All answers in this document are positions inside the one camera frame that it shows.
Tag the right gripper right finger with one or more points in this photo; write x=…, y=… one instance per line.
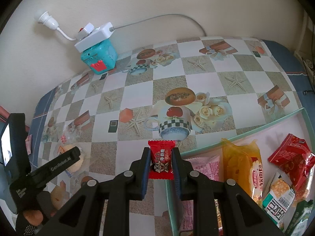
x=240, y=215

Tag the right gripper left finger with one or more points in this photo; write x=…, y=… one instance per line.
x=102, y=208

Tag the green white cracker packet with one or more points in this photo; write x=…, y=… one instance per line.
x=278, y=198

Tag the yellow soft bread bag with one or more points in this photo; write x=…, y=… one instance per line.
x=244, y=165

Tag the green mung biscuit pack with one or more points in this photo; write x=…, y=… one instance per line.
x=299, y=221

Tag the pink snack bag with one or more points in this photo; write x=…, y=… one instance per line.
x=201, y=214

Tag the bun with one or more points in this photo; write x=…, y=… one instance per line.
x=75, y=154

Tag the red foil snack bag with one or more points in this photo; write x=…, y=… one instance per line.
x=294, y=158

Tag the small red candy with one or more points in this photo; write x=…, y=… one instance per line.
x=161, y=163

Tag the gloved left hand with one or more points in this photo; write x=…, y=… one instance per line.
x=37, y=208

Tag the small pink sachet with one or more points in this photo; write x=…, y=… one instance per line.
x=28, y=142

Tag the teal shallow tray box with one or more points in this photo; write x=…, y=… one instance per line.
x=268, y=138

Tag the patterned checkered tablecloth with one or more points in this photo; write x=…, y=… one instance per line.
x=237, y=82

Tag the teal cube toy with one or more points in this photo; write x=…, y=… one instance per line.
x=101, y=57

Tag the white power strip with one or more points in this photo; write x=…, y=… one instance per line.
x=96, y=36

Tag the white lamp socket plug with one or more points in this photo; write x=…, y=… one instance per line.
x=43, y=17

